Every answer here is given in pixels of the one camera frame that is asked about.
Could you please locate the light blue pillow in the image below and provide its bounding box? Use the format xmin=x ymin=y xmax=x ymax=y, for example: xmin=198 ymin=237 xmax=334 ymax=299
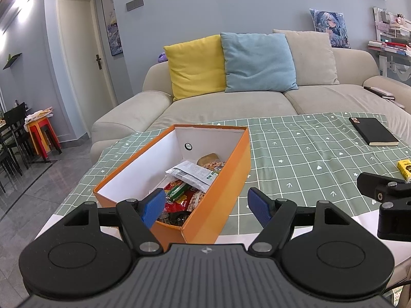
xmin=220 ymin=32 xmax=299 ymax=93

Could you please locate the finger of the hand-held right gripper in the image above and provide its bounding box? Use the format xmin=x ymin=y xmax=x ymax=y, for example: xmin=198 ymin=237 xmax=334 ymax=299
xmin=378 ymin=199 xmax=411 ymax=241
xmin=357 ymin=172 xmax=411 ymax=203

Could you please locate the yellow pillow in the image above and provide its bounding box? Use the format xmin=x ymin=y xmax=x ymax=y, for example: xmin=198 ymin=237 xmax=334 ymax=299
xmin=163 ymin=34 xmax=227 ymax=101

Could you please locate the beige sofa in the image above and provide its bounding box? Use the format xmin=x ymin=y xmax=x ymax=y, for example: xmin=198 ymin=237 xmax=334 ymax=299
xmin=90 ymin=30 xmax=411 ymax=164

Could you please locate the black notebook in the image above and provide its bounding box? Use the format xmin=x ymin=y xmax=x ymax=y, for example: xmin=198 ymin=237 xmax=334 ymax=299
xmin=349 ymin=117 xmax=399 ymax=147

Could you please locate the green checked tablecloth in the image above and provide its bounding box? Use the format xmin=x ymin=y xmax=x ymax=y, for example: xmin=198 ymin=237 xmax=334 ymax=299
xmin=56 ymin=112 xmax=411 ymax=235

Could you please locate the beige cushion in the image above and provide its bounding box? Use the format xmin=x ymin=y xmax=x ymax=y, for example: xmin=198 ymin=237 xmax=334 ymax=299
xmin=272 ymin=29 xmax=340 ymax=86

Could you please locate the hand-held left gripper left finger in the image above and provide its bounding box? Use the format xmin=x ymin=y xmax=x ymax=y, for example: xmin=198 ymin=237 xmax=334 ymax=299
xmin=48 ymin=188 xmax=166 ymax=253

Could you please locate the green sausage stick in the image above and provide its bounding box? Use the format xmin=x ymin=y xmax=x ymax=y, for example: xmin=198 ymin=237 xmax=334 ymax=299
xmin=165 ymin=183 xmax=190 ymax=199

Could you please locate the black dining chair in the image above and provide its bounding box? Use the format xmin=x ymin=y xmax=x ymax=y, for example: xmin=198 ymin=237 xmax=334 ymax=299
xmin=0 ymin=102 xmax=33 ymax=193

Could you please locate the dark wall shelf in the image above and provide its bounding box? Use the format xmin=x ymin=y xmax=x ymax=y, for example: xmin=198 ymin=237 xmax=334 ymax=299
xmin=3 ymin=52 xmax=22 ymax=70

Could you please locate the light cloth on stool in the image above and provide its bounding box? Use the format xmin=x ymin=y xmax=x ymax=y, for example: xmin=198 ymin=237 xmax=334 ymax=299
xmin=25 ymin=109 xmax=53 ymax=124

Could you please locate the black snack packet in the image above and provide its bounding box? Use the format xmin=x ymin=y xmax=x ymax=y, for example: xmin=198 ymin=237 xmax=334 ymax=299
xmin=157 ymin=210 xmax=193 ymax=228

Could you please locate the orange cardboard box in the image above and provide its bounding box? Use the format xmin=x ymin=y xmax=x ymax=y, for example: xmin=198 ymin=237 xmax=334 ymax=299
xmin=93 ymin=123 xmax=251 ymax=244

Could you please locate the white bookshelf with books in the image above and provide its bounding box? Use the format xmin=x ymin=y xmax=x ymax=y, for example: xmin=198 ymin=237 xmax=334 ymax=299
xmin=368 ymin=6 xmax=411 ymax=87

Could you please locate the wall poster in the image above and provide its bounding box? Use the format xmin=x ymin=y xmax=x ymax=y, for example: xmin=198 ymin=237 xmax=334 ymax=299
xmin=100 ymin=0 xmax=124 ymax=56

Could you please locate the remote control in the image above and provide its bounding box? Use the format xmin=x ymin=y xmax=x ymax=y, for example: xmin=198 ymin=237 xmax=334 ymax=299
xmin=363 ymin=85 xmax=396 ymax=101

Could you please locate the clear packet with white label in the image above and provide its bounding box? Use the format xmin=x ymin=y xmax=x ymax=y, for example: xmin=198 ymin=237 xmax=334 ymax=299
xmin=165 ymin=161 xmax=222 ymax=195

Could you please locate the large red snack packet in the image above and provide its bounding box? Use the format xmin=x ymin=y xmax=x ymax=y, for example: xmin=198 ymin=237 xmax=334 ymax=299
xmin=164 ymin=181 xmax=193 ymax=212

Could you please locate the printed figure pillow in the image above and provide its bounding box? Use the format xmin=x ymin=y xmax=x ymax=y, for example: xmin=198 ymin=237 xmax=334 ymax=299
xmin=309 ymin=8 xmax=351 ymax=49

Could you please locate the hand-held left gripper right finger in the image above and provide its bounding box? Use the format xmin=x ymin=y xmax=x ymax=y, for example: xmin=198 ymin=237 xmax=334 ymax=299
xmin=247 ymin=187 xmax=363 ymax=253

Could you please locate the small yellow box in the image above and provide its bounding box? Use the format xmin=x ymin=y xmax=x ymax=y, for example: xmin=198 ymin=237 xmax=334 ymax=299
xmin=397 ymin=159 xmax=411 ymax=183

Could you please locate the white door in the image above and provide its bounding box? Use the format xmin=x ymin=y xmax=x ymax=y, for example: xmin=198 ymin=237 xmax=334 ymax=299
xmin=55 ymin=0 xmax=118 ymax=142

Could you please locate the mixed nut packet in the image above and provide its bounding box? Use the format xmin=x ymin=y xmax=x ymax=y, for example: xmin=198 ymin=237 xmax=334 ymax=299
xmin=197 ymin=153 xmax=227 ymax=171

